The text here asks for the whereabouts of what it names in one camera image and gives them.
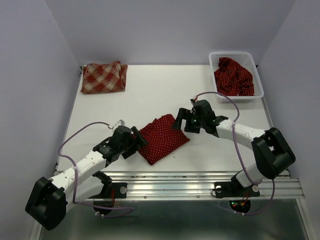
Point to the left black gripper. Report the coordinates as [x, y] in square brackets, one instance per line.
[137, 143]

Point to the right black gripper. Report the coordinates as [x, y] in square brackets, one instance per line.
[184, 114]

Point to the red polka dot skirt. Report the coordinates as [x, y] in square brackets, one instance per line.
[162, 140]
[232, 79]

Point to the red plaid skirt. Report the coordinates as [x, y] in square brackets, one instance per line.
[104, 78]

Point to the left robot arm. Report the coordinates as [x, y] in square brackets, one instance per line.
[52, 198]

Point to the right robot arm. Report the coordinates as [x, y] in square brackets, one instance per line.
[271, 151]

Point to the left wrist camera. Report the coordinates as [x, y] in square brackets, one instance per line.
[120, 122]

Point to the aluminium mounting rail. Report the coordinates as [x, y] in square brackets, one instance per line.
[193, 185]

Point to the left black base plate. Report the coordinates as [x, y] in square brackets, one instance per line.
[117, 190]

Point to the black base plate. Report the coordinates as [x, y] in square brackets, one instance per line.
[230, 189]
[117, 190]

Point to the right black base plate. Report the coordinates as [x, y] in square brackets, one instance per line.
[230, 189]

